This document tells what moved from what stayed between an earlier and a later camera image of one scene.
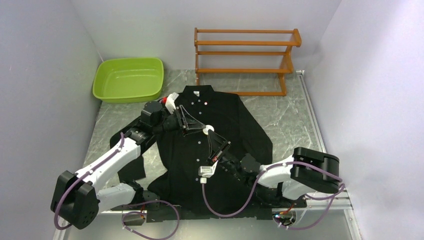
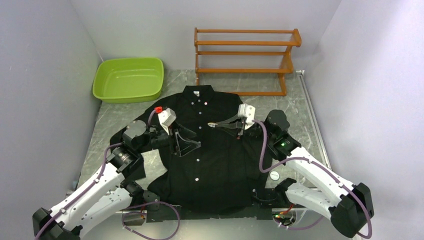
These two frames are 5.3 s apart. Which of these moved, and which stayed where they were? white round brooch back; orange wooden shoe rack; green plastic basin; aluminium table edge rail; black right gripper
Moved: black right gripper; white round brooch back
Stayed: orange wooden shoe rack; aluminium table edge rail; green plastic basin
